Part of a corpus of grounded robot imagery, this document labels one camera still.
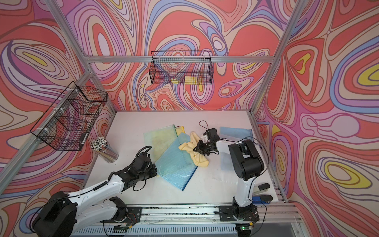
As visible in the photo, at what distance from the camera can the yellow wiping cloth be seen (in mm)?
903

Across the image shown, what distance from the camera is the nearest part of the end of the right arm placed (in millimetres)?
765

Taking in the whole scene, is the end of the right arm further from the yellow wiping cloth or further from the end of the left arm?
the end of the left arm

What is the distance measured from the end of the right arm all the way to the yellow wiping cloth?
1.0 inches
